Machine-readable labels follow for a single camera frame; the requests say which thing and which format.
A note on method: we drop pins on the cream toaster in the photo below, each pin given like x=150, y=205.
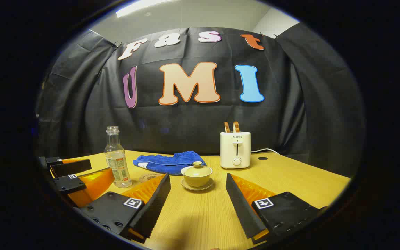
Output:
x=234, y=152

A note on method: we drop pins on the clear glass water bottle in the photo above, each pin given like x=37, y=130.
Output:
x=116, y=163

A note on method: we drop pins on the bread slice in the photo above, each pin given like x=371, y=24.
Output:
x=236, y=126
x=227, y=127

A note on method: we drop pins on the round cork coaster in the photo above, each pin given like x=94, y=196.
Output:
x=146, y=177

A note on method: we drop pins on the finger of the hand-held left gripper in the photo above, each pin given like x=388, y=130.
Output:
x=69, y=184
x=71, y=167

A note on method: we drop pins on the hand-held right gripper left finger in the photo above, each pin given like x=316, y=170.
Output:
x=156, y=205

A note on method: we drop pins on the blue towel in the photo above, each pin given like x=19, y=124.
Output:
x=165, y=161

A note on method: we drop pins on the black backdrop cloth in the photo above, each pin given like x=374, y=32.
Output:
x=186, y=121

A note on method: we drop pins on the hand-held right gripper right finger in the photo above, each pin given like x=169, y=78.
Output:
x=243, y=211

